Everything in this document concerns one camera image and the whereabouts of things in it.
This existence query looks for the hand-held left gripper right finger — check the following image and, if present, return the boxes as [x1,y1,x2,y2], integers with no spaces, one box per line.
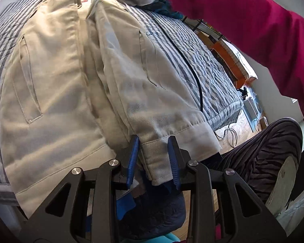
[167,136,287,243]

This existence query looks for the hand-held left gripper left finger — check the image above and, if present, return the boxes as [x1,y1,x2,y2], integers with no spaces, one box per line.
[20,135,140,243]

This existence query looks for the beige and blue work jacket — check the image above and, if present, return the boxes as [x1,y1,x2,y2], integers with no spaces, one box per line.
[0,0,222,219]

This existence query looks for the person's right forearm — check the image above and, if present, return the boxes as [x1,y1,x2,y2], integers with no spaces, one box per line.
[163,0,304,134]

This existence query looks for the dark folded clothes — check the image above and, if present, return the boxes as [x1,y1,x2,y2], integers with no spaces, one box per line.
[142,0,184,21]

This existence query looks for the navy quilted garment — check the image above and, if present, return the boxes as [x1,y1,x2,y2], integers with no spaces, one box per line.
[117,177,186,241]

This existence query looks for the person's striped pants leg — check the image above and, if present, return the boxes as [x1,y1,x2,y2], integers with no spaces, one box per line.
[209,118,304,204]

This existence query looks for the white box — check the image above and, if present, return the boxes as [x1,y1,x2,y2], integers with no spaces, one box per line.
[243,99,259,118]

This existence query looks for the blue floor mat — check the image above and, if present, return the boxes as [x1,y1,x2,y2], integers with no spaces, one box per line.
[240,88,263,122]

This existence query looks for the orange covered bench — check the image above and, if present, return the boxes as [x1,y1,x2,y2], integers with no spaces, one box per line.
[209,39,259,89]

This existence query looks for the black floor cable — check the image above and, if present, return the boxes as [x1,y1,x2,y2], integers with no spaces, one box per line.
[215,127,241,148]

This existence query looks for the black ring light cable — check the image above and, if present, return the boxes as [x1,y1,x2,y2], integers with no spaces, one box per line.
[180,48,203,112]

